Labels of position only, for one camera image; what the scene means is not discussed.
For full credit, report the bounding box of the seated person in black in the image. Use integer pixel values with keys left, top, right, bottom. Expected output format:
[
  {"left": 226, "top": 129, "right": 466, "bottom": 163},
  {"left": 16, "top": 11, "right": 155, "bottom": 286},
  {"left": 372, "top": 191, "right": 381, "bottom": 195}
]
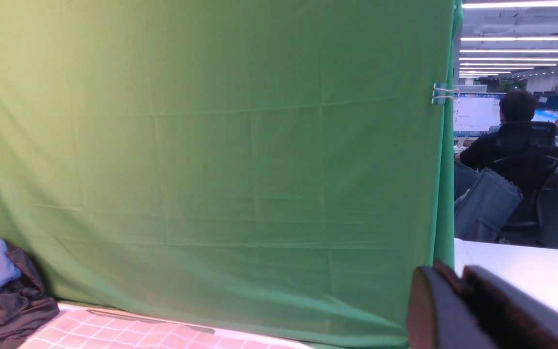
[{"left": 454, "top": 90, "right": 556, "bottom": 170}]

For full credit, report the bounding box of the pink grid tablecloth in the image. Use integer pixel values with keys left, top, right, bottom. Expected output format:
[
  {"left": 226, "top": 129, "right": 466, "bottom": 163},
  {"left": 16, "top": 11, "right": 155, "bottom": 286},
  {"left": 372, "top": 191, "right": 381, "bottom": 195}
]
[{"left": 20, "top": 303, "right": 309, "bottom": 349}]

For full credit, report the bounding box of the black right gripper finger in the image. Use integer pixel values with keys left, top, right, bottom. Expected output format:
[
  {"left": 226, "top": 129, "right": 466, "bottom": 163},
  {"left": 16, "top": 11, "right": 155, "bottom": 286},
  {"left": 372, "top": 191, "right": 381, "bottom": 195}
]
[{"left": 406, "top": 261, "right": 558, "bottom": 349}]

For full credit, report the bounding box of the green backdrop cloth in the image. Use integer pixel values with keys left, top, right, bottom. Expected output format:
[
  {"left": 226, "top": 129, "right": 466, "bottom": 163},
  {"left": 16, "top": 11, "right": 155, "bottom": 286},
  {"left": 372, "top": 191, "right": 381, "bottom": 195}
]
[{"left": 0, "top": 0, "right": 463, "bottom": 349}]

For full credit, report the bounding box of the upper metal binder clip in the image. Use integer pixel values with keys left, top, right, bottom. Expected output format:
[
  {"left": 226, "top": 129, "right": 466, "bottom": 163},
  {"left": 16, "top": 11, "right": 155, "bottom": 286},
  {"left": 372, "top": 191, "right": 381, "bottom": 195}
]
[{"left": 431, "top": 82, "right": 461, "bottom": 105}]

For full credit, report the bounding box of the large computer monitor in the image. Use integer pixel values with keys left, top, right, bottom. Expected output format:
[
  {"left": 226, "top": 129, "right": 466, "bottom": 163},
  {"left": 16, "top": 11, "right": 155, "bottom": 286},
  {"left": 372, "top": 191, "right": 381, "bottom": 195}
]
[{"left": 452, "top": 93, "right": 504, "bottom": 138}]

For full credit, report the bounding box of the dark gray crumpled garment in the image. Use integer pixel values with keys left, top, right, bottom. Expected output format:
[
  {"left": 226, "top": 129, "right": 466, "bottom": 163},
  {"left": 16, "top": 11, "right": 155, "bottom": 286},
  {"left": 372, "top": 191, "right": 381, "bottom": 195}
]
[{"left": 0, "top": 247, "right": 60, "bottom": 349}]

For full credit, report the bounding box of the blue jeans garment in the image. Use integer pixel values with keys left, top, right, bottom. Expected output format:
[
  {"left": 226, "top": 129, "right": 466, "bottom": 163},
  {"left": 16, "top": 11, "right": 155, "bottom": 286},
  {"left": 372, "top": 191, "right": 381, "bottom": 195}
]
[{"left": 454, "top": 162, "right": 523, "bottom": 243}]

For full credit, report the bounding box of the black office chair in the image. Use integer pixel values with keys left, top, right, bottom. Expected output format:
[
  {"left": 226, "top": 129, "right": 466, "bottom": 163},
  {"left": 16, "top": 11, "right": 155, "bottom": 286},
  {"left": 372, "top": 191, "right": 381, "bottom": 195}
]
[{"left": 486, "top": 122, "right": 558, "bottom": 244}]

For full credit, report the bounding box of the white office desk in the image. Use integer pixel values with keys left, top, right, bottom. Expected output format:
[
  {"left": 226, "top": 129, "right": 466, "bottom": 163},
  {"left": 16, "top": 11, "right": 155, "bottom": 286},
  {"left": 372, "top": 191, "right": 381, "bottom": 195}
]
[{"left": 454, "top": 239, "right": 558, "bottom": 312}]

